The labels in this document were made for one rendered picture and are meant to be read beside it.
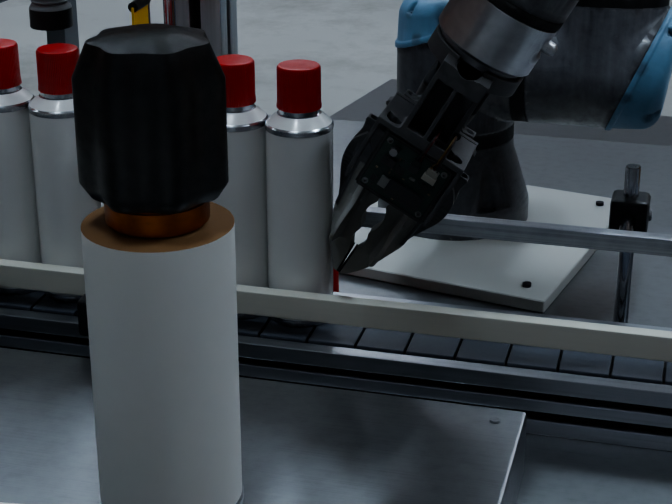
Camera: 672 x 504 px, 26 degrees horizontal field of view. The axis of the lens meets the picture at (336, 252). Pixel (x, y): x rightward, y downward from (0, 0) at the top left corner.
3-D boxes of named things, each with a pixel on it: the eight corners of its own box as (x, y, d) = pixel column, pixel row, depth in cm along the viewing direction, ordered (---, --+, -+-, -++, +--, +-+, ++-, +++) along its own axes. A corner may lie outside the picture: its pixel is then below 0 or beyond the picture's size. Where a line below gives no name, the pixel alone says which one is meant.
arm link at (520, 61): (476, -40, 104) (572, 22, 104) (442, 13, 106) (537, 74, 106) (457, -18, 97) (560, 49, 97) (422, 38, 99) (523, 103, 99)
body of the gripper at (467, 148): (334, 179, 103) (420, 40, 98) (362, 141, 111) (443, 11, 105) (424, 237, 103) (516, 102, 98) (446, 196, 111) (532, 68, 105)
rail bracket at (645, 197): (592, 383, 116) (608, 189, 109) (601, 343, 122) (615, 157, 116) (634, 388, 115) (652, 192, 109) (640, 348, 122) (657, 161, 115)
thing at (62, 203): (33, 299, 119) (11, 54, 111) (59, 274, 123) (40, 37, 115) (92, 305, 117) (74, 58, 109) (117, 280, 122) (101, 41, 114)
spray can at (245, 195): (199, 317, 115) (189, 66, 107) (217, 290, 120) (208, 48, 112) (263, 322, 114) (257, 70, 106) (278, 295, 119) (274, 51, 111)
